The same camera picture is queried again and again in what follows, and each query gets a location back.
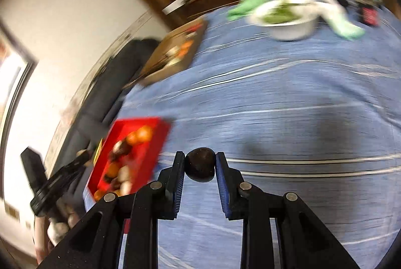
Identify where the dark round plum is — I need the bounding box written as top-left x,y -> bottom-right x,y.
184,147 -> 216,183

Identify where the black sofa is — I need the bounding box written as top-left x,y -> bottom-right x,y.
49,38 -> 160,169

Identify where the red tray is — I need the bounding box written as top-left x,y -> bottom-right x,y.
87,117 -> 171,202

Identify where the blue plaid tablecloth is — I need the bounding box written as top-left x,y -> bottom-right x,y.
113,6 -> 400,268

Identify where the cardboard box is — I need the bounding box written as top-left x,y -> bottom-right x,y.
126,16 -> 209,88

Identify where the white bowl with greens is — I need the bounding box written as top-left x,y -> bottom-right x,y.
247,0 -> 320,42

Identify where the dark jar red label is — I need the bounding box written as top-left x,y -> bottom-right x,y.
359,4 -> 379,27

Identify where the white green towel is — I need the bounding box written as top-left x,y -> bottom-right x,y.
317,0 -> 365,40

